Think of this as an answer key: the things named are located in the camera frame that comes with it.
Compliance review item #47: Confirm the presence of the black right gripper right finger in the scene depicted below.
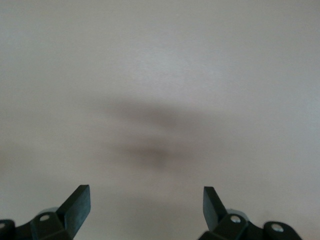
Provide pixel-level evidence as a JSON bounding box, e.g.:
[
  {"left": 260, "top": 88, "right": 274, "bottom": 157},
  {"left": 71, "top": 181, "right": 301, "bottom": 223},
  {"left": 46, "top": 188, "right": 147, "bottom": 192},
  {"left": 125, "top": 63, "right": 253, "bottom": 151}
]
[{"left": 198, "top": 186, "right": 304, "bottom": 240}]

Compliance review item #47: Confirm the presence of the white drawer cabinet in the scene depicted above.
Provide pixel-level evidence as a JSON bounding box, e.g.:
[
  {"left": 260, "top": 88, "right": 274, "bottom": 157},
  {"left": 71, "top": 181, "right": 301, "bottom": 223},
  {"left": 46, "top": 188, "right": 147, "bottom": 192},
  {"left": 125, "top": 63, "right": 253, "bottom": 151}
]
[{"left": 0, "top": 0, "right": 320, "bottom": 240}]

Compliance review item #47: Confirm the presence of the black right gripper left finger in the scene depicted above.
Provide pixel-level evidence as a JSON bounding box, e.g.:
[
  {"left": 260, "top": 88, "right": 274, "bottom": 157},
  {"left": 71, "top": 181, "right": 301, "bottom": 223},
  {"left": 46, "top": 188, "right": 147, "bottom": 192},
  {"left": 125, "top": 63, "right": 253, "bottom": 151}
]
[{"left": 0, "top": 184, "right": 92, "bottom": 240}]

